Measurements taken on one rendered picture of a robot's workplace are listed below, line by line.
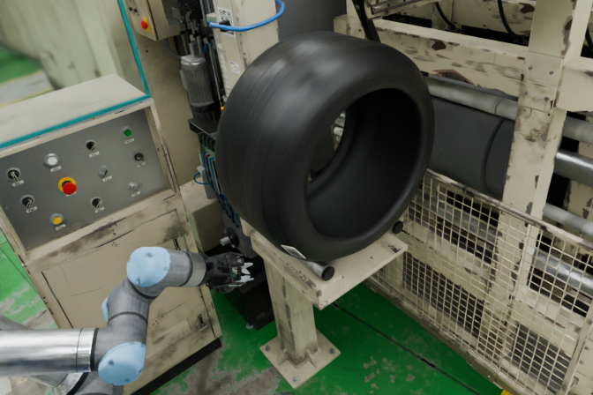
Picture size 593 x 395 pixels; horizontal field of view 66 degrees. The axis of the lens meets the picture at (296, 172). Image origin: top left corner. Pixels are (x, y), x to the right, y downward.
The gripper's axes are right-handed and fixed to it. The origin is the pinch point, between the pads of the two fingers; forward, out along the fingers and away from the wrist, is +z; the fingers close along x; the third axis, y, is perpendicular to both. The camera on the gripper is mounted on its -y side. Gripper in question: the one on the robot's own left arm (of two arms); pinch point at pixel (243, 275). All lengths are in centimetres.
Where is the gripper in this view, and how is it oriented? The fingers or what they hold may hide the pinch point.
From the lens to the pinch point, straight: 121.3
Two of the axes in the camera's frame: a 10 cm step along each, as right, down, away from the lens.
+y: 8.4, -2.8, -4.7
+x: -1.2, -9.3, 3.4
